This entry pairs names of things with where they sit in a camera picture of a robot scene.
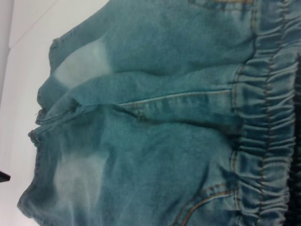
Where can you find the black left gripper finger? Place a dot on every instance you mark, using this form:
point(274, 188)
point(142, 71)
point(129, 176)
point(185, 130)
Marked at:
point(4, 177)

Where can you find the blue denim shorts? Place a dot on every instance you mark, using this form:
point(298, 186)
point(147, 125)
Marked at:
point(164, 122)

